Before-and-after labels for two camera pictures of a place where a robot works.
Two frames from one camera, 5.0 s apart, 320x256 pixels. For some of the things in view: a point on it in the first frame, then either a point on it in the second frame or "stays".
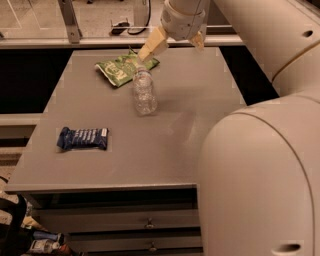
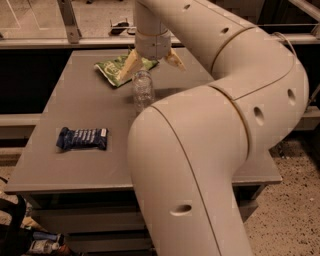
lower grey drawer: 135,240 stays
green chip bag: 122,70 stays
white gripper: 182,26 to 153,46
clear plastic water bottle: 145,98 stays
